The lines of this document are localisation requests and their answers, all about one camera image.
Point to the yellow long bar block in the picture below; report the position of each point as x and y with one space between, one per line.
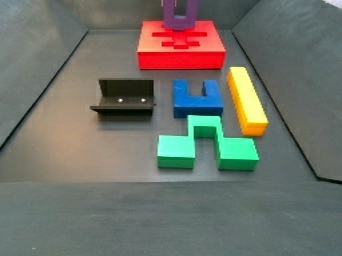
253 119

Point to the blue U-shaped block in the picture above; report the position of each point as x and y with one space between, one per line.
208 104

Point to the purple U-shaped block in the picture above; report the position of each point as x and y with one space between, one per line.
179 22

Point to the red board with slots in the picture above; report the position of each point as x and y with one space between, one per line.
192 49

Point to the black angle bracket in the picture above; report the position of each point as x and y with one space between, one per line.
126 95

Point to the green zigzag block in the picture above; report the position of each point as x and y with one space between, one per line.
234 153

